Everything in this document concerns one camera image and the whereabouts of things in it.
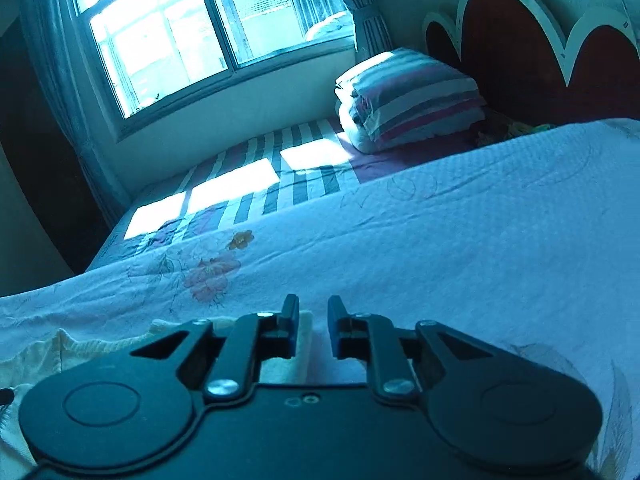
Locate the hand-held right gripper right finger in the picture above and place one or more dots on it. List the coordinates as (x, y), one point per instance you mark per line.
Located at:
(334, 336)

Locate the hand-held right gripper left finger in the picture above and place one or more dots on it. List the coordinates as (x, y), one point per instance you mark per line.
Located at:
(288, 334)

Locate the white knit garment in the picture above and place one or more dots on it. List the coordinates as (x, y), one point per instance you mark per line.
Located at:
(100, 346)

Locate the striped bed sheet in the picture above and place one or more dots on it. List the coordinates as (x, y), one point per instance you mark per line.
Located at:
(300, 186)

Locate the floral bedspread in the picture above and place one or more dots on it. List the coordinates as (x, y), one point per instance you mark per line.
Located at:
(450, 235)

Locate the folded striped quilt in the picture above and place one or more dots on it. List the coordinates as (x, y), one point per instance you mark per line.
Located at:
(415, 100)

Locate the dark patterned pillow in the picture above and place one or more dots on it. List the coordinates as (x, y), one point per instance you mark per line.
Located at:
(500, 131)

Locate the dark wooden cabinet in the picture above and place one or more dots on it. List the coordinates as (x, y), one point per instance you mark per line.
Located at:
(35, 170)

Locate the pale cloth bundle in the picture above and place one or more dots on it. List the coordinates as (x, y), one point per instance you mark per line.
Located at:
(330, 26)

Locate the sliding glass window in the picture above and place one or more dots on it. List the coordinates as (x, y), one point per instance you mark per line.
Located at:
(190, 35)

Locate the grey curtain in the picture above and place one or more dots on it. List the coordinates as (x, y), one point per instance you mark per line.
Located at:
(370, 15)
(60, 85)

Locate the dark red scalloped headboard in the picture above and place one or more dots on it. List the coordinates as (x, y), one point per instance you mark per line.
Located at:
(515, 45)

